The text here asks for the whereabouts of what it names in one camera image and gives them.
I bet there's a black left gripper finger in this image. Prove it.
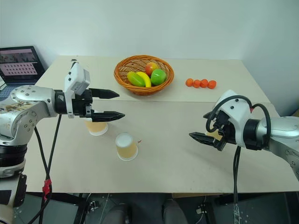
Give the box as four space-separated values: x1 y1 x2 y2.
91 111 126 123
90 88 121 99

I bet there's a green toy mango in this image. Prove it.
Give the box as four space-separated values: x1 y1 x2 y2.
126 71 144 87

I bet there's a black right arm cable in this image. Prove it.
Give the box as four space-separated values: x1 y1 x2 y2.
233 144 242 224

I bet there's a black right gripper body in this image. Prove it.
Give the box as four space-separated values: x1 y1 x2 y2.
211 110 237 152

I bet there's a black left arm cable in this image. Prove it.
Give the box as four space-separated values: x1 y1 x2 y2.
23 113 63 224

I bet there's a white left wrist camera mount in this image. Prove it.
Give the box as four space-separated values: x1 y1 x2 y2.
64 62 91 119

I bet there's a red yellow toy apple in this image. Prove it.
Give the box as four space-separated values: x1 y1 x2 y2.
145 62 160 76

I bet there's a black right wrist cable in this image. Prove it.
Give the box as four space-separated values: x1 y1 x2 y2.
205 95 272 140

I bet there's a tan paper cup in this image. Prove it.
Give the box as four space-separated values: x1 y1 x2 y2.
84 118 109 136
115 132 139 162

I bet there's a yellow toy banana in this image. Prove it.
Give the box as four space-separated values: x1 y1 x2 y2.
135 71 152 88

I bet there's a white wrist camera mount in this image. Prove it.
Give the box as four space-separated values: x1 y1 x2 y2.
64 62 91 119
214 89 255 147

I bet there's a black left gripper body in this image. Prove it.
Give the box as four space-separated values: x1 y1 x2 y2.
71 89 94 119

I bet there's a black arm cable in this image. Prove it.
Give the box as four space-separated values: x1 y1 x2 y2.
233 144 242 224
23 113 63 224

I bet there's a red cable tape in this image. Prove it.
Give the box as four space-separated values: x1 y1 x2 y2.
42 179 53 200

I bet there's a green toy apple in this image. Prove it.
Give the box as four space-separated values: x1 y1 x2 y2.
150 68 167 86

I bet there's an orange wicker basket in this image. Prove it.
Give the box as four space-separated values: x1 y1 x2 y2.
114 55 175 96

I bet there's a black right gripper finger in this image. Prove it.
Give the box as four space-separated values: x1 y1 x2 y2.
188 132 222 151
202 111 218 121

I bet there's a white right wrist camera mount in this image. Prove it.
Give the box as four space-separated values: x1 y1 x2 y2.
214 89 255 147

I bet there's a black and white robot torso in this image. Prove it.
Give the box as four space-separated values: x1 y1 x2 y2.
0 173 28 224

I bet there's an open laptop computer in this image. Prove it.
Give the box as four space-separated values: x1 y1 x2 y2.
0 45 48 100

